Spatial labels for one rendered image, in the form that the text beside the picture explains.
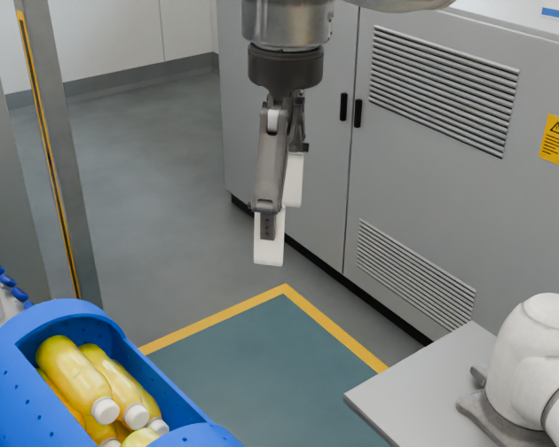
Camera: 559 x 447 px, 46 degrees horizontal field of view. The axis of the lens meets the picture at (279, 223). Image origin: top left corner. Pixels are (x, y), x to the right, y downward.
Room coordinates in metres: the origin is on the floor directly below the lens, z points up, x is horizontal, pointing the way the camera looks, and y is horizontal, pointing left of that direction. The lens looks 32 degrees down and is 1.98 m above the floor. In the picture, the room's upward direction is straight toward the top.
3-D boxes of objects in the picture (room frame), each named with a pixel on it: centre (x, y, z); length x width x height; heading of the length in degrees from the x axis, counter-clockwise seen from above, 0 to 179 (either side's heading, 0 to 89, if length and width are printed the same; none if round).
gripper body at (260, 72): (0.63, -0.01, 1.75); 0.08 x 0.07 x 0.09; 170
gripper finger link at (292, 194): (0.69, -0.01, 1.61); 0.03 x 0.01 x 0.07; 80
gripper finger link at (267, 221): (0.54, 0.01, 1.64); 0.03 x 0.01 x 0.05; 170
